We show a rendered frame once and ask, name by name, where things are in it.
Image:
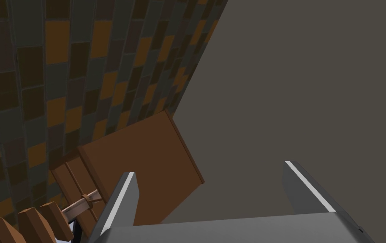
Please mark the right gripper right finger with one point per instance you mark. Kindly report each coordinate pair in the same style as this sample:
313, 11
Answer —
306, 194

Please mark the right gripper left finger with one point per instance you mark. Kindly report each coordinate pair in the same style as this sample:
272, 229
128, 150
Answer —
122, 202

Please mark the brown wooden cabinet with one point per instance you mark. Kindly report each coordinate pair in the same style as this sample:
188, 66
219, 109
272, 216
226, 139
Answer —
139, 168

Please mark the brown wooden chair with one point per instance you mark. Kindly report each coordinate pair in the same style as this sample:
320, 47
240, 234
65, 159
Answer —
41, 219

